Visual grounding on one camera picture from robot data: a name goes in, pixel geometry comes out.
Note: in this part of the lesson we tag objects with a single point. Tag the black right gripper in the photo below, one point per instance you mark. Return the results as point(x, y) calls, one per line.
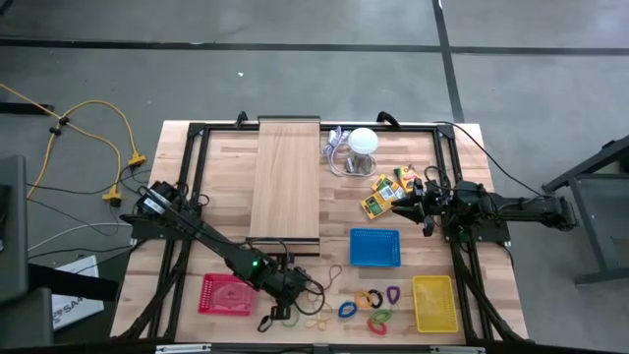
point(435, 199)

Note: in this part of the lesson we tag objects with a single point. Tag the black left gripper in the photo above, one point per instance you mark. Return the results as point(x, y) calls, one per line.
point(291, 287)

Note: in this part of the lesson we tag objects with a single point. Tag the tan rubber band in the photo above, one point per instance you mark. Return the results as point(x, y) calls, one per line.
point(308, 295)

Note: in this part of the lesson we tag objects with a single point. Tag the yellow green crayon box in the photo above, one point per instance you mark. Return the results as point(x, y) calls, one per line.
point(405, 178)
point(373, 207)
point(385, 187)

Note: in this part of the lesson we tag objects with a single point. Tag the red rubber band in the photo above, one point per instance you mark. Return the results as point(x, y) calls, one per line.
point(325, 286)

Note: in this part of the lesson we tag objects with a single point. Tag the green rubber band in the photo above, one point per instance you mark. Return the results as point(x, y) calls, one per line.
point(295, 323)

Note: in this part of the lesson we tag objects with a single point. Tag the yellow rubber band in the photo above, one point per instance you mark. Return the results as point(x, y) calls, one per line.
point(318, 323)

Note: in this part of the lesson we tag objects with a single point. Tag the blue plastic basket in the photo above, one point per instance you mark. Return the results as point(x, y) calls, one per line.
point(374, 247)

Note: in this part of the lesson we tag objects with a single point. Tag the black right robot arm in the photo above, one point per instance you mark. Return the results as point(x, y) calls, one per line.
point(521, 209)

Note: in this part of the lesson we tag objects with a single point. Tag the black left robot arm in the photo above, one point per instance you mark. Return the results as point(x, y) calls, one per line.
point(206, 236)

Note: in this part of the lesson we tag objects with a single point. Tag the red plastic basket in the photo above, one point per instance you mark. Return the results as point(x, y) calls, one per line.
point(218, 295)

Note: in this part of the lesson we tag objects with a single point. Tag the yellow plastic basket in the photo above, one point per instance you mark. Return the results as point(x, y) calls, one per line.
point(435, 304)

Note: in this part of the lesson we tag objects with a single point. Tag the grey metal table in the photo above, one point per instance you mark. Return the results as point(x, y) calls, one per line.
point(599, 196)

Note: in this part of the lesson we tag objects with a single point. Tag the white printed sign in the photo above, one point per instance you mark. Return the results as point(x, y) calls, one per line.
point(78, 310)

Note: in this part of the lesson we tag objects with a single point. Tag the dark grey equipment stand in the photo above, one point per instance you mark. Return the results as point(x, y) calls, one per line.
point(12, 221)

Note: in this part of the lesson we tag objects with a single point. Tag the black flat bar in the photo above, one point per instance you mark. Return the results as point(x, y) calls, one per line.
point(24, 108)

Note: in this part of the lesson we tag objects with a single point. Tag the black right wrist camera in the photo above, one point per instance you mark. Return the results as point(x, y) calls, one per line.
point(428, 227)

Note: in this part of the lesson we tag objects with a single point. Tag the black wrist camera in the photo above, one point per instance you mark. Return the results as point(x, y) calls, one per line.
point(428, 227)
point(277, 312)

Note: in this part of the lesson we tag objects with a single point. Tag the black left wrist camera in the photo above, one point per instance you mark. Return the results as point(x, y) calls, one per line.
point(277, 312)

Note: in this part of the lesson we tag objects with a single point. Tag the black curved frame bracket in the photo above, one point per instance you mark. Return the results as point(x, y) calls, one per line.
point(388, 117)
point(241, 118)

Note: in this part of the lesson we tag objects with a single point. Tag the wooden shelf riser black frame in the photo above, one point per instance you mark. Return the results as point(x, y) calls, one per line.
point(285, 182)

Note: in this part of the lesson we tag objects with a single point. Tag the silver metal bracket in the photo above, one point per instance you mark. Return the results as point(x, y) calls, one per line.
point(182, 349)
point(457, 350)

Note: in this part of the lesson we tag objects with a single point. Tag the black aluminium rig frame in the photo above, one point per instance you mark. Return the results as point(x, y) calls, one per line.
point(226, 128)

